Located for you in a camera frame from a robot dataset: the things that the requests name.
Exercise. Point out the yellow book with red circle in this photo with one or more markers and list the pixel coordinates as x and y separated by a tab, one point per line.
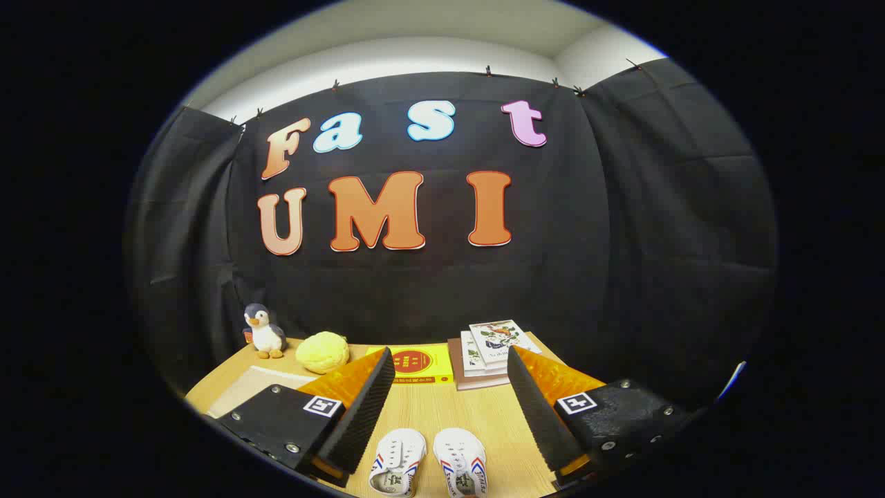
422	363

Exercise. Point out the penguin plush toy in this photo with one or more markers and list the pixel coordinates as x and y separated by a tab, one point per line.
266	335

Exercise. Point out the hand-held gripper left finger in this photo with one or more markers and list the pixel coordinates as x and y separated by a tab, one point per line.
363	415

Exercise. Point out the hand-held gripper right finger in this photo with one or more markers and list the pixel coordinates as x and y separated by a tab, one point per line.
536	415

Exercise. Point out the white canvas shoe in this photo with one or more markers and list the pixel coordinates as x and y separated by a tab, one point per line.
397	460
462	456

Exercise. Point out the cream fabric storage box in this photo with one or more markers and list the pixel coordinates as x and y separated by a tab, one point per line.
263	380

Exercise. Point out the yellow fluffy plush ball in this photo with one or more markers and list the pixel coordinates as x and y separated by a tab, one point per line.
321	353

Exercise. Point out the white book with green print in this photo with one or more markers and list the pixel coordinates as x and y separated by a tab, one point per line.
473	358

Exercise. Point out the white book with floral cover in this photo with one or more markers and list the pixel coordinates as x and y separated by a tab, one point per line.
501	339

